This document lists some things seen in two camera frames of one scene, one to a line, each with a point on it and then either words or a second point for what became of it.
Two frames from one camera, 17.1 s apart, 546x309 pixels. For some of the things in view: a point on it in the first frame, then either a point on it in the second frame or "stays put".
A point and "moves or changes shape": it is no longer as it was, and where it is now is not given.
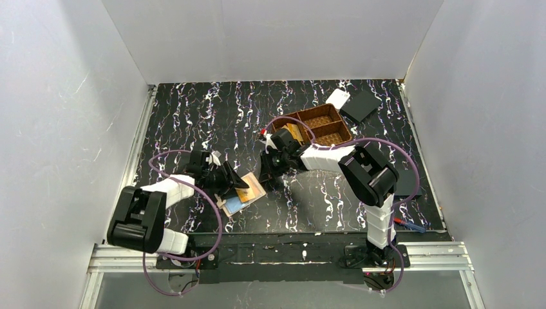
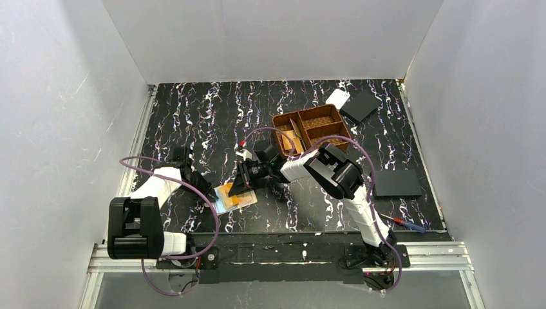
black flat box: (360, 106) stays put
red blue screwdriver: (409, 225) stays put
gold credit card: (295, 132) moves or changes shape
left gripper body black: (223, 178) -> (197, 177)
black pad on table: (406, 183) stays put
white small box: (338, 98) stays put
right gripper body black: (269, 166) -> (245, 175)
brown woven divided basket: (321, 125) stays put
